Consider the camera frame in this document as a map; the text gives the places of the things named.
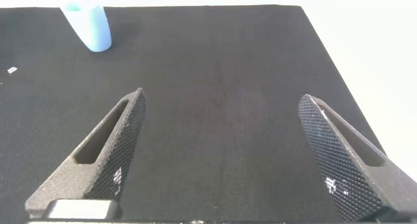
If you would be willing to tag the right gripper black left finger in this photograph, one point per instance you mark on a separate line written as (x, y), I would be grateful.
(127, 136)

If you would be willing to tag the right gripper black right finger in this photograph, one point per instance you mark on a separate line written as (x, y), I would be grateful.
(335, 152)

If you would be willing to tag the black table cloth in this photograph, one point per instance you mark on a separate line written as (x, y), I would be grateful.
(211, 87)

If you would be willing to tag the light blue plastic cup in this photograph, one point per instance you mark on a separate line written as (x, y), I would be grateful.
(94, 32)

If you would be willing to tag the small clear plastic scrap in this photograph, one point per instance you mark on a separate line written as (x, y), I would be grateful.
(12, 70)

